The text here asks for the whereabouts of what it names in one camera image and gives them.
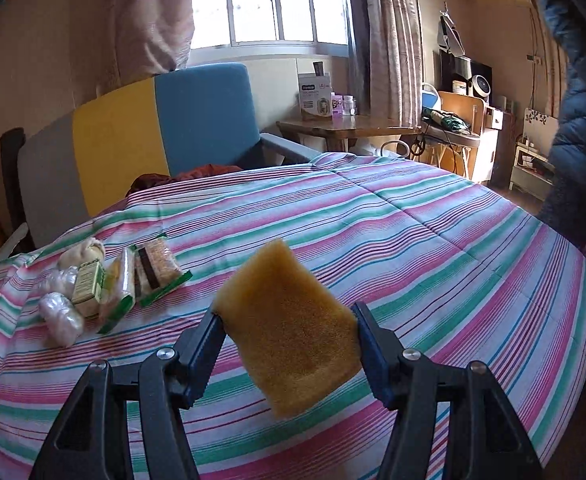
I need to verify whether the beige sock ball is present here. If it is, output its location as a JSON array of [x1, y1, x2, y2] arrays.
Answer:
[[57, 238, 106, 273]]

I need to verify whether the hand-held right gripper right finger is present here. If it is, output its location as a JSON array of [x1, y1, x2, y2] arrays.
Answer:
[[351, 301, 544, 480]]

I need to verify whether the white round fan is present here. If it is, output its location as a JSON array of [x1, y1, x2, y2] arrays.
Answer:
[[468, 75, 491, 103]]

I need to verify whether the window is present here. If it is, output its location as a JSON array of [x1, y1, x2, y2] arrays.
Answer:
[[190, 0, 351, 61]]

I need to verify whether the dark blue jacket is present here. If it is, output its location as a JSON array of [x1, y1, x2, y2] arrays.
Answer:
[[535, 0, 586, 261]]

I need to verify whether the black rolled mat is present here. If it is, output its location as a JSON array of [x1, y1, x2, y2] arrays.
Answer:
[[0, 127, 26, 241]]

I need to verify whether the yellow sponge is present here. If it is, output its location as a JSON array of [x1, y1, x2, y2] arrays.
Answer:
[[210, 239, 364, 421]]

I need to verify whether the white appliance carton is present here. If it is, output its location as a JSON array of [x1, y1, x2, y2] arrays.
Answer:
[[297, 72, 335, 121]]

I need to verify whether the pink patterned curtain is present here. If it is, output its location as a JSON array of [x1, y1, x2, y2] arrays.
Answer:
[[345, 0, 424, 131], [113, 0, 196, 76]]

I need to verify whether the blue white container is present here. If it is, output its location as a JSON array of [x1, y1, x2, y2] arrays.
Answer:
[[421, 82, 444, 111]]

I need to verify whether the white shelf unit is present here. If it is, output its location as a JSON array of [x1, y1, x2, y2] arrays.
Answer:
[[509, 107, 558, 203]]

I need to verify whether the green umbrella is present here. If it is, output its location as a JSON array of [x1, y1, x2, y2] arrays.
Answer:
[[421, 106, 474, 136]]

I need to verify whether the black monitor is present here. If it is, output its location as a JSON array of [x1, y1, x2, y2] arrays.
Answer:
[[440, 50, 492, 96]]

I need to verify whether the wooden desk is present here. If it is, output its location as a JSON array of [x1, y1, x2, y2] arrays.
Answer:
[[438, 91, 498, 183]]

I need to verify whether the wooden side table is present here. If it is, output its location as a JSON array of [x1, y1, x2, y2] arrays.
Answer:
[[275, 115, 424, 153]]

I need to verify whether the maroon cloth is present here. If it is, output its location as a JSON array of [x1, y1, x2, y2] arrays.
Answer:
[[126, 164, 244, 196]]

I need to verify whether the grey yellow blue armchair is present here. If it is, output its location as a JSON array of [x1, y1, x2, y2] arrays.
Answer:
[[0, 62, 324, 271]]

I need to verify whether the green soap box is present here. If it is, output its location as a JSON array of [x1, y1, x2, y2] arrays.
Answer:
[[70, 259, 106, 318]]

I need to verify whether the grey hanging bag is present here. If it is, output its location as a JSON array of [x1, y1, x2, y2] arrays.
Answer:
[[438, 7, 468, 58]]

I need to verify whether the striped tablecloth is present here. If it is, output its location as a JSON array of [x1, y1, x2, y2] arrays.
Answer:
[[0, 152, 586, 480]]

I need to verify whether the green-edged cracker packet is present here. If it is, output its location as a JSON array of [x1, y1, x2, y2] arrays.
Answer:
[[133, 234, 194, 308], [97, 247, 139, 335]]

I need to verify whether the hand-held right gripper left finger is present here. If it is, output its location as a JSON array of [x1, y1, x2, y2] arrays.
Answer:
[[32, 310, 226, 480]]

